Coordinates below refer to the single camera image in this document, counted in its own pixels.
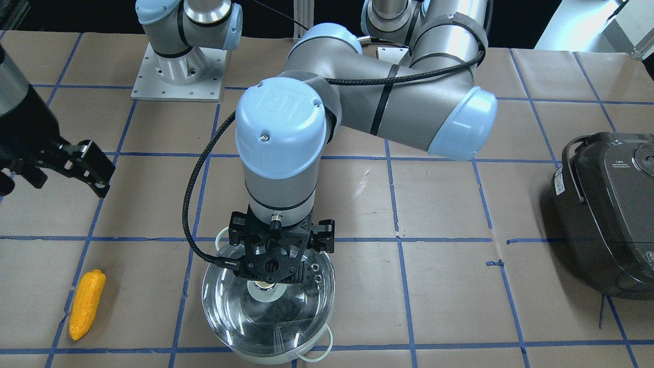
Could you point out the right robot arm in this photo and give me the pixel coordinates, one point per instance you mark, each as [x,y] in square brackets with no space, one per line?
[172,28]

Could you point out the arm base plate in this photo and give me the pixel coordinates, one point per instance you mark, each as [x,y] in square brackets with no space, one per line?
[390,54]
[198,76]

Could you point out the glass pot lid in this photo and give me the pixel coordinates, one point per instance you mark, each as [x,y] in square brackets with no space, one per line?
[268,301]

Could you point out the black rice cooker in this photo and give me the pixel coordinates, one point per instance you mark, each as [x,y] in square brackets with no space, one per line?
[603,195]

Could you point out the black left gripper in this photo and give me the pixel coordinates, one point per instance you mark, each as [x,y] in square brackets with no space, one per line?
[238,228]

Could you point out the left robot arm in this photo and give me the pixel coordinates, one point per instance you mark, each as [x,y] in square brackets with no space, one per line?
[428,100]

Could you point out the pale green electric pot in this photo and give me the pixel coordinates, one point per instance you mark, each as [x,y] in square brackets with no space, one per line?
[268,306]

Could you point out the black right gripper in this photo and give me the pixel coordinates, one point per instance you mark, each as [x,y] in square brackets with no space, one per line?
[31,122]

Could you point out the yellow corn cob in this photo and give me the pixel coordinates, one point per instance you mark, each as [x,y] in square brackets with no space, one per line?
[85,303]

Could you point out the brown paper table cover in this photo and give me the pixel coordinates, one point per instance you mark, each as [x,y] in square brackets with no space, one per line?
[438,263]

